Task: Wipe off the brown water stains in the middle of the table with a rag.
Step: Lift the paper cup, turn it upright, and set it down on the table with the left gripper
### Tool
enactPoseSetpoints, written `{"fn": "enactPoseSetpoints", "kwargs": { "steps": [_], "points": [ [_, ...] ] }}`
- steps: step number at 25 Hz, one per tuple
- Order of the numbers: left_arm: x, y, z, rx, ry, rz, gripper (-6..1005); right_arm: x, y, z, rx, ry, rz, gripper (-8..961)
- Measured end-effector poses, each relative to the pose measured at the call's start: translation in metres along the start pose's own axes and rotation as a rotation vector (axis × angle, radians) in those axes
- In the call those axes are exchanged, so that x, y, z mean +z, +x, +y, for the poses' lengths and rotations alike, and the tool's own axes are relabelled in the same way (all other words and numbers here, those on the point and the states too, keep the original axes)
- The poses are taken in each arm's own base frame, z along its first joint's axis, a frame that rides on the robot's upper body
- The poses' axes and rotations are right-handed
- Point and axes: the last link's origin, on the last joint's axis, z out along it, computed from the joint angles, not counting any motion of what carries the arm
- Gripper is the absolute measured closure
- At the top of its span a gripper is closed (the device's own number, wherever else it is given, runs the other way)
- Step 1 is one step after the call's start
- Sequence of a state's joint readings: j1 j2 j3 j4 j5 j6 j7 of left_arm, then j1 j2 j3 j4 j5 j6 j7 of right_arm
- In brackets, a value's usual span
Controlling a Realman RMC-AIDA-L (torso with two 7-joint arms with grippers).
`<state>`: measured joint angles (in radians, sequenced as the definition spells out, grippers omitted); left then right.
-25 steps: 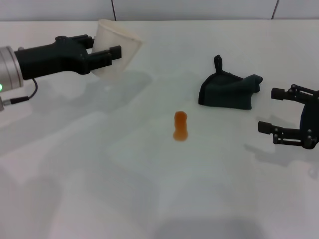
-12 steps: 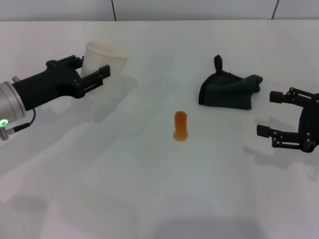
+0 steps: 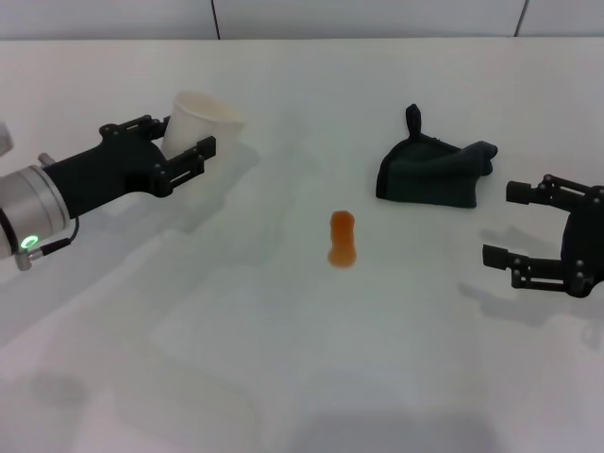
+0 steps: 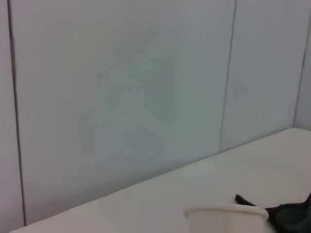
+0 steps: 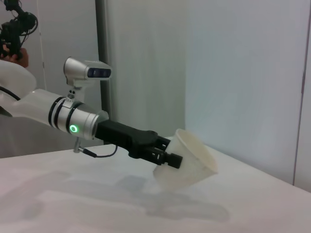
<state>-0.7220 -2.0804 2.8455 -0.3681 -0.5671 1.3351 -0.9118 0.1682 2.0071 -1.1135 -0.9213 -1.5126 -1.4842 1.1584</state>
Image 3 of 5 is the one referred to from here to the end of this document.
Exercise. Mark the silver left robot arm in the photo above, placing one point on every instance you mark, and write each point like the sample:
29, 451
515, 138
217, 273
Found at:
28, 207

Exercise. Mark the dark blue rag with loop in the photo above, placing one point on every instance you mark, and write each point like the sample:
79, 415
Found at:
424, 179

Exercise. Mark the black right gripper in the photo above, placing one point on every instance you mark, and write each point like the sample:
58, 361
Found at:
590, 245

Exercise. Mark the white paper cup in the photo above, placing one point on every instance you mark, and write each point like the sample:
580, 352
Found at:
198, 122

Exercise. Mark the brown water stain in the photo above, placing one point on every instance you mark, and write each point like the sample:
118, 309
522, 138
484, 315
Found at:
342, 240

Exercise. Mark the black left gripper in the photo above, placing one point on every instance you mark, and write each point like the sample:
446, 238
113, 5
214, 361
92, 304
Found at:
108, 170

